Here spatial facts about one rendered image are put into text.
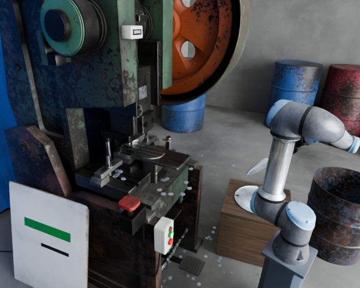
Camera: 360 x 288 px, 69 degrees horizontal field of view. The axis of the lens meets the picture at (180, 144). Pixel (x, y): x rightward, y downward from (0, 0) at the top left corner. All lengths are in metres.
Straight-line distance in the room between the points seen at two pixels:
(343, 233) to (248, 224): 0.56
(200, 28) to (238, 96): 3.16
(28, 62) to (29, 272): 1.11
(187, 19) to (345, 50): 3.11
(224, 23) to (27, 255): 1.55
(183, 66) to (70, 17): 0.72
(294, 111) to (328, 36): 3.27
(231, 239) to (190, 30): 1.21
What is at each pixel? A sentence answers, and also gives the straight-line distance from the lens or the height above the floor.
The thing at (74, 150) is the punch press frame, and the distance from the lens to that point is 1.29.
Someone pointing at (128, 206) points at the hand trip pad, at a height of 0.76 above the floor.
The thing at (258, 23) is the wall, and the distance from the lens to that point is 4.32.
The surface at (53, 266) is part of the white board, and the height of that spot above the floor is 0.19.
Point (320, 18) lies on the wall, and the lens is 4.25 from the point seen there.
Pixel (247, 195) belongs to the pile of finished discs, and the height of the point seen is 0.35.
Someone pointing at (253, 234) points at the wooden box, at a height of 0.24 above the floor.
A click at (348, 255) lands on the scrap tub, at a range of 2.02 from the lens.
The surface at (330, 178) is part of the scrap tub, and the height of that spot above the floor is 0.39.
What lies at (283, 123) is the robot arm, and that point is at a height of 1.02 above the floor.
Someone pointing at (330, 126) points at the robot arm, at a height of 1.05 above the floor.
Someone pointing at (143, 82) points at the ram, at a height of 1.11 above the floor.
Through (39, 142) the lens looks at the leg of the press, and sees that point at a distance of 1.31.
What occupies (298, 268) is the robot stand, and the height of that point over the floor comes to 0.45.
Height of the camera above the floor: 1.37
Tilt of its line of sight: 26 degrees down
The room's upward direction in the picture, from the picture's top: 2 degrees clockwise
